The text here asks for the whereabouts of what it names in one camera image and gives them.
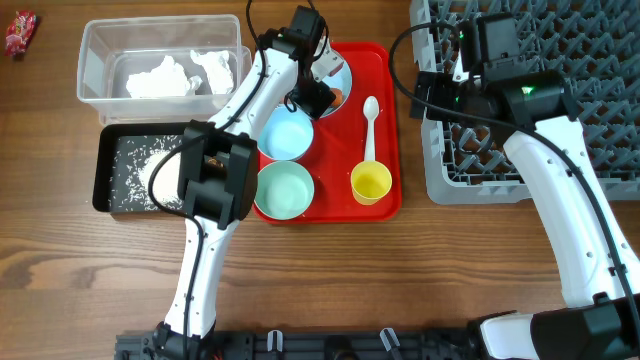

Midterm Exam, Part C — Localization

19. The orange carrot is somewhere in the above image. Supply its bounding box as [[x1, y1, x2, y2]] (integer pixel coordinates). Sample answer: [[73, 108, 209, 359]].
[[331, 88, 344, 108]]

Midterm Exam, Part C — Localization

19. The light blue rice bowl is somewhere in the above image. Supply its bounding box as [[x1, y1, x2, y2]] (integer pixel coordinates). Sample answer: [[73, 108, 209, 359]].
[[258, 105, 314, 161]]

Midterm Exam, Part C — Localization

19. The white tissue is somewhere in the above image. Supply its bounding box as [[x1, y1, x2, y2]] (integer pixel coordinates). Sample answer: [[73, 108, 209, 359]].
[[126, 56, 203, 98], [190, 50, 235, 95]]

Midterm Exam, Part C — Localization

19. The mint green bowl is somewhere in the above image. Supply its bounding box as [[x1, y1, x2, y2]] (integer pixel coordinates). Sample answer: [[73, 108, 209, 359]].
[[254, 161, 315, 220]]

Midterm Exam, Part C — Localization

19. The brown food scrap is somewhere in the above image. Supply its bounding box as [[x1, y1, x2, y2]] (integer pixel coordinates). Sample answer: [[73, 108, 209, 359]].
[[206, 157, 225, 168]]

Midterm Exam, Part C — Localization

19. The red snack wrapper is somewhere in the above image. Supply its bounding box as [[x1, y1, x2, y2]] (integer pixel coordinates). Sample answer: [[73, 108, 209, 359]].
[[4, 11, 39, 57]]

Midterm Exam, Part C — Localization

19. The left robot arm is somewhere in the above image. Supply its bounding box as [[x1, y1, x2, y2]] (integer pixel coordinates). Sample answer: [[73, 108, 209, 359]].
[[148, 4, 335, 359]]

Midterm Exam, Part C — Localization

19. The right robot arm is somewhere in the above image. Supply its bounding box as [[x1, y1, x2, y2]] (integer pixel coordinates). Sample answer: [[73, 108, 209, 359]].
[[409, 13, 639, 359]]

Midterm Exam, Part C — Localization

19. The grey dishwasher rack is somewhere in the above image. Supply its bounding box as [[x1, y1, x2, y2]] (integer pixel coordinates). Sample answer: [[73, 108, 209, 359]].
[[409, 0, 639, 205]]

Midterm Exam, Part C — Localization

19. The black waste tray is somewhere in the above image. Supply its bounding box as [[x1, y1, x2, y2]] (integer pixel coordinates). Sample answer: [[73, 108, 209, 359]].
[[92, 120, 213, 214]]

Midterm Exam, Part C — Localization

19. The light blue plate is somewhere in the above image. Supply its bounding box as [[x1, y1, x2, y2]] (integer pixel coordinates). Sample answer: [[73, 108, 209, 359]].
[[320, 46, 352, 118]]

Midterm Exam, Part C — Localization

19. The white plastic spoon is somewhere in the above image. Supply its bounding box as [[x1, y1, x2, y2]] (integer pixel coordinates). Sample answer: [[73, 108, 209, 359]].
[[363, 96, 380, 161]]

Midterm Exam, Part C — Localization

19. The red serving tray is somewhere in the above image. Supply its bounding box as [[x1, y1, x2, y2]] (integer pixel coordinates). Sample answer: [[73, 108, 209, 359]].
[[252, 41, 404, 225]]

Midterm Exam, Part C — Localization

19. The yellow plastic cup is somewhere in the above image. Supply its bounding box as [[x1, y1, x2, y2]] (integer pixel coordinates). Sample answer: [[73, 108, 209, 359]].
[[350, 161, 393, 205]]

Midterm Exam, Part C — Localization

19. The clear plastic bin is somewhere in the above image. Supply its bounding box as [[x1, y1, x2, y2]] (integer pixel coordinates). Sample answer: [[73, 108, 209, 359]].
[[76, 14, 251, 126]]

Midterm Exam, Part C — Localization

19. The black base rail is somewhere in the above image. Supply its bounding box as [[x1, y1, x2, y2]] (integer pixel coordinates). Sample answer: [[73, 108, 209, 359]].
[[113, 328, 481, 360]]

